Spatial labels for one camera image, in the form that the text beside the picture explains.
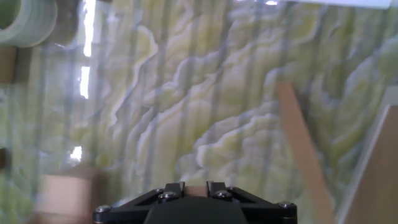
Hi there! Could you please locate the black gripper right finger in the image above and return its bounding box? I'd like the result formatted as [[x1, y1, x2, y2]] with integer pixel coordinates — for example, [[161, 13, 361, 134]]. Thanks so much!
[[206, 182, 298, 224]]

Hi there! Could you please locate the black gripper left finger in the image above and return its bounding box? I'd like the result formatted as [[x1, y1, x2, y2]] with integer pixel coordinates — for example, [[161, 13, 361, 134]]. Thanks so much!
[[92, 182, 186, 224]]

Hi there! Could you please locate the green marble pattern mat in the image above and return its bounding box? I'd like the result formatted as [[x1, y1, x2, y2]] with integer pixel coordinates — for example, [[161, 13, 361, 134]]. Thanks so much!
[[0, 0, 398, 224]]

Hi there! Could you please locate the pale green tape roll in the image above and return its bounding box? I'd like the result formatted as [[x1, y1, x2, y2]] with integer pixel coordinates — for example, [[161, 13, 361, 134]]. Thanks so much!
[[0, 0, 59, 48]]

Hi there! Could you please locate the wooden picture frame with stand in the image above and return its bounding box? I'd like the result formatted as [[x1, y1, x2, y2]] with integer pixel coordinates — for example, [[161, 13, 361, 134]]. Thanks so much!
[[275, 80, 398, 224]]

